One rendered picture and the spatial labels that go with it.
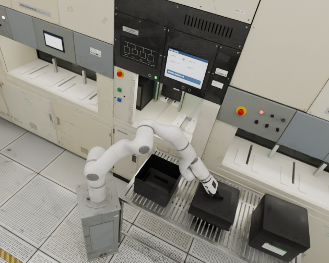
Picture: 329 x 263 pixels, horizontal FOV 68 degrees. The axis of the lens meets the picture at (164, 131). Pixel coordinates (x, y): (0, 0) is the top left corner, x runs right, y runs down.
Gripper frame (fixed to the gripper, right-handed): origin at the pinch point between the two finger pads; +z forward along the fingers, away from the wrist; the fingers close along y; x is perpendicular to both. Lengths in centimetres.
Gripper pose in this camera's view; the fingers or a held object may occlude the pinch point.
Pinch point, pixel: (216, 194)
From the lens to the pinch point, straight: 175.7
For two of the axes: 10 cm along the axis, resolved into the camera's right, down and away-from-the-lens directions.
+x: -7.5, 2.6, 6.0
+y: 3.8, -5.8, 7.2
